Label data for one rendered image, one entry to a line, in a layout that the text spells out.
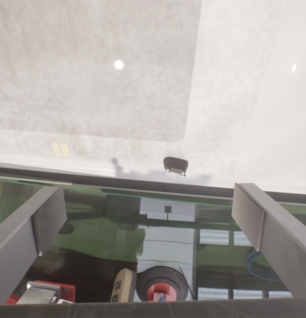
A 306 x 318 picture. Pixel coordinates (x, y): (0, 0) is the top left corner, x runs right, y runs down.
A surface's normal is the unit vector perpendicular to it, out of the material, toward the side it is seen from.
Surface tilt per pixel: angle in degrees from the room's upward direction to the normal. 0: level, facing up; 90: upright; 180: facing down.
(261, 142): 6
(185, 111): 0
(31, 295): 116
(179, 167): 74
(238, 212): 82
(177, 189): 26
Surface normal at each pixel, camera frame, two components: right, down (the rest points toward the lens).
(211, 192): -0.07, 0.22
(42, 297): 0.09, -0.97
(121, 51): -0.11, 0.62
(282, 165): 0.14, 0.63
